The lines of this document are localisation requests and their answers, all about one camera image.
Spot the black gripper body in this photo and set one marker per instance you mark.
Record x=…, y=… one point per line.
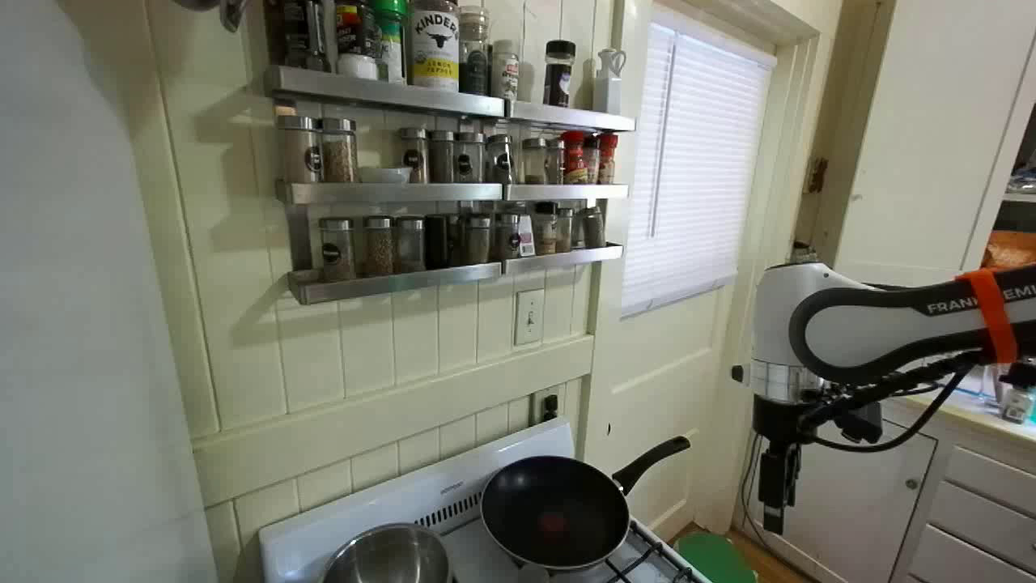
x=780, y=426

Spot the tan spice glass jar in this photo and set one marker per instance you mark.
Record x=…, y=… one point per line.
x=590, y=158

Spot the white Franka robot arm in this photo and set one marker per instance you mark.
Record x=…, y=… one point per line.
x=821, y=326

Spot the black stove grate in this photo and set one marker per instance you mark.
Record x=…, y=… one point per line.
x=650, y=561

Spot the clear glass spice jar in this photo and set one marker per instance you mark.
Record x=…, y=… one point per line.
x=550, y=230
x=409, y=244
x=336, y=249
x=470, y=155
x=535, y=158
x=482, y=238
x=501, y=155
x=590, y=224
x=458, y=240
x=441, y=155
x=295, y=149
x=568, y=228
x=337, y=149
x=377, y=248
x=417, y=155

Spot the red spice glass jar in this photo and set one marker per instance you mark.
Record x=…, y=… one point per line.
x=610, y=155
x=573, y=155

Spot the white label spice jar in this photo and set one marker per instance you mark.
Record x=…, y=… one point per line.
x=518, y=234

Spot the white gas stove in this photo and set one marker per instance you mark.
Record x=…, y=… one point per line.
x=431, y=490

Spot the small clear glass bottle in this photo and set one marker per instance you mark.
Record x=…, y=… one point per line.
x=610, y=84

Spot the black white label bottle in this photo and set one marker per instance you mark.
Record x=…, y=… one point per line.
x=559, y=71

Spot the grey speckled spice jar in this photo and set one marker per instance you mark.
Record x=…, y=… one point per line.
x=507, y=70

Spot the dark spice jar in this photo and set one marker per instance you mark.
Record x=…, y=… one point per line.
x=473, y=58

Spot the green cap bottle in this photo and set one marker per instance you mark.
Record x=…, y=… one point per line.
x=390, y=37

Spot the red white spice bottle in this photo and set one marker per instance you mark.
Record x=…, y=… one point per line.
x=357, y=44

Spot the dark glass bottle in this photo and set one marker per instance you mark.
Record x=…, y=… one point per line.
x=309, y=34

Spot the white base cabinet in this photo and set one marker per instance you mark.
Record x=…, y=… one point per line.
x=854, y=520

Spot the black frying pan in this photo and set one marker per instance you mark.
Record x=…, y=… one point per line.
x=554, y=511

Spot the small glass counter jar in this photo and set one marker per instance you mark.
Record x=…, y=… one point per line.
x=1016, y=406

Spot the white window blind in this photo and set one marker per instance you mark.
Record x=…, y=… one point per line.
x=699, y=163

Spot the orange snack bag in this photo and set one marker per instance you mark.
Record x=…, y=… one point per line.
x=1010, y=249

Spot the tall white cabinet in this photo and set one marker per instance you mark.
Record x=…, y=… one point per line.
x=926, y=130

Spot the stainless steel pot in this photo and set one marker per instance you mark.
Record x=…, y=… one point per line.
x=390, y=555

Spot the large white label tin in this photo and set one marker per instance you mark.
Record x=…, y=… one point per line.
x=436, y=50

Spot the white refrigerator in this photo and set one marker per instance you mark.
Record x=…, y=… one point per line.
x=85, y=326

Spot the black wall plug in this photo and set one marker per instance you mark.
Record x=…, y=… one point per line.
x=550, y=406

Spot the steel wall spice rack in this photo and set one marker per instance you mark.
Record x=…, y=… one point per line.
x=390, y=89

